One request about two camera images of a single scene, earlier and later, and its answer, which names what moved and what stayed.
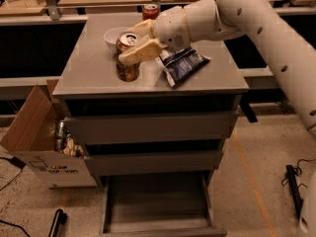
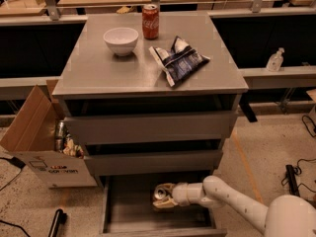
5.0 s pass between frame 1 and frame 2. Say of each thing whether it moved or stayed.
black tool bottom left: stayed
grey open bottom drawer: stayed
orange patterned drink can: moved
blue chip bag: stayed
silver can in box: stayed
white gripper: moved
